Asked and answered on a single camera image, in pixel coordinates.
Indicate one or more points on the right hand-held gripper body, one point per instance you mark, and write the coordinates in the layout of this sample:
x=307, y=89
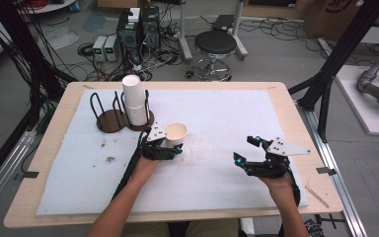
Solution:
x=273, y=168

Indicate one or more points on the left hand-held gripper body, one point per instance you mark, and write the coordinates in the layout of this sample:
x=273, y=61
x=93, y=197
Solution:
x=156, y=151

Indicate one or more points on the single white paper cup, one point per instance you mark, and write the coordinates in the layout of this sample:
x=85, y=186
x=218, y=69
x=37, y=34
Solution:
x=176, y=131

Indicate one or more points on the stack of white paper cups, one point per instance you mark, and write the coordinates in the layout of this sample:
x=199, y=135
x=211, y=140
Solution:
x=135, y=102

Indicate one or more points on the person's right hand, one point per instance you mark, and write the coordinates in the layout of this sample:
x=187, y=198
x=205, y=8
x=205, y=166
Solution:
x=279, y=186

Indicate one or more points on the person's left hand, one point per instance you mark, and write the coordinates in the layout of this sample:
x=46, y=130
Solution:
x=144, y=169

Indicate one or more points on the white foam mat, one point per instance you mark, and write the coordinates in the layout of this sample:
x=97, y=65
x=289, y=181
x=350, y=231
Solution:
x=210, y=184

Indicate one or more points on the thin wooden stick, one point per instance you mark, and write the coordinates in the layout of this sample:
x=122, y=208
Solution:
x=317, y=197

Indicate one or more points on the white table leg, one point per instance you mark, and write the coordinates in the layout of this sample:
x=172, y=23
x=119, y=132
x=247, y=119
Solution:
x=247, y=227

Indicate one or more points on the white floor board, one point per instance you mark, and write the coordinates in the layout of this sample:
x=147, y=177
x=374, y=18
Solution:
x=358, y=105

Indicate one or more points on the black round stool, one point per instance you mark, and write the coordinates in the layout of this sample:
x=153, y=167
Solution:
x=215, y=42

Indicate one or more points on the white stand leg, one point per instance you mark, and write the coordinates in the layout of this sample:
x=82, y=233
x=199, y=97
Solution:
x=184, y=36
x=238, y=33

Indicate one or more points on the grey bench power supply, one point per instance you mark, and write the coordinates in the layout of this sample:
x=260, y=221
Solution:
x=112, y=47
x=98, y=47

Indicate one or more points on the black computer tower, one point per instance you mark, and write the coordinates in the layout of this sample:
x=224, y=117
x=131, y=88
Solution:
x=150, y=28
x=128, y=36

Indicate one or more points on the cardboard box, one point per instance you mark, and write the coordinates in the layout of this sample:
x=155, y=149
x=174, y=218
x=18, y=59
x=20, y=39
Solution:
x=329, y=16

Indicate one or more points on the aluminium rail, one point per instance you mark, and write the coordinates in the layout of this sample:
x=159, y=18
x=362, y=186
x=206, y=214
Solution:
x=335, y=191
x=3, y=174

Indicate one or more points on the black metal frame post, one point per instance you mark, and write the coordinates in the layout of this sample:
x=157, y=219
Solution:
x=342, y=49
x=10, y=33

